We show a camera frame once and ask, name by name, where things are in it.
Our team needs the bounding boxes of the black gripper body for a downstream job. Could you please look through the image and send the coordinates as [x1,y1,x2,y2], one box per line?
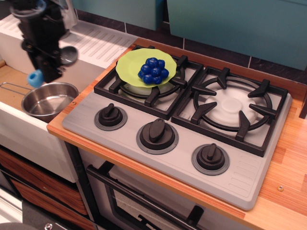
[16,7,65,54]

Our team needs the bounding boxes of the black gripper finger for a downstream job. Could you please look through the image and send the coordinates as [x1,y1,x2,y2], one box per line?
[36,51,64,83]
[26,49,40,69]

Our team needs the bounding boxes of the grey spoon blue handle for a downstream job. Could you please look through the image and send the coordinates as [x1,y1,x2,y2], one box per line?
[27,46,78,88]

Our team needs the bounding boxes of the blue toy blueberry cluster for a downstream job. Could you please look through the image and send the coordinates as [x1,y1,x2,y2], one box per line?
[138,57,169,85]

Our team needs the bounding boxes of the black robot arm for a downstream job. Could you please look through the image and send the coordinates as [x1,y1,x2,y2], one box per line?
[9,0,66,83]

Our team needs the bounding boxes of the stainless steel pot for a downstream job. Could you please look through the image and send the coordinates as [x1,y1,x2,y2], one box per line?
[0,82,79,123]

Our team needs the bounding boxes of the white toy sink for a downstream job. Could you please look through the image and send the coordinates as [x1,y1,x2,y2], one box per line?
[0,0,136,183]

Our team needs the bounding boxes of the green plastic plate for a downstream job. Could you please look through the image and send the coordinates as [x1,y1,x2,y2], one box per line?
[116,48,177,88]

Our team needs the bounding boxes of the grey toy faucet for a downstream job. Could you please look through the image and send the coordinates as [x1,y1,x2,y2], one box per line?
[59,0,78,40]

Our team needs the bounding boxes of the black left stove knob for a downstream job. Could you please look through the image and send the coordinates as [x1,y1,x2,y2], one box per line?
[94,103,128,131]

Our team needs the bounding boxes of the black stove knob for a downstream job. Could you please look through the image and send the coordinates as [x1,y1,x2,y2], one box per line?
[191,143,230,176]
[94,103,128,131]
[136,118,179,155]

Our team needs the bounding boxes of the black left burner grate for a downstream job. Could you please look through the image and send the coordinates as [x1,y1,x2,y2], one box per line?
[94,46,204,120]

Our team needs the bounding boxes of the black burner grate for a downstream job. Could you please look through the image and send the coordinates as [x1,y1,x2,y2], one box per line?
[172,67,292,157]
[94,46,204,120]

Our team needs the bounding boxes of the black middle stove knob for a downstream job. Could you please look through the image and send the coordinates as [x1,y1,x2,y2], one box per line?
[136,118,179,155]

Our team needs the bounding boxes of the wooden drawer fronts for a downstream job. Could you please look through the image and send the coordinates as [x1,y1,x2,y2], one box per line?
[0,146,95,230]

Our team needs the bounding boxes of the black right stove knob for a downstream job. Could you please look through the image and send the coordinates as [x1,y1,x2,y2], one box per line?
[191,143,230,176]

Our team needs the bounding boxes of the grey toy stove top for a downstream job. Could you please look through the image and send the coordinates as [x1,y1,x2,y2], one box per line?
[61,45,293,211]

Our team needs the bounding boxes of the black right burner grate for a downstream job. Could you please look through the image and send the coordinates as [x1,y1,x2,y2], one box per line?
[172,67,292,157]

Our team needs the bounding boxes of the oven door with handle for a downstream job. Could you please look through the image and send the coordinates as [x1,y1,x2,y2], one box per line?
[84,161,248,230]

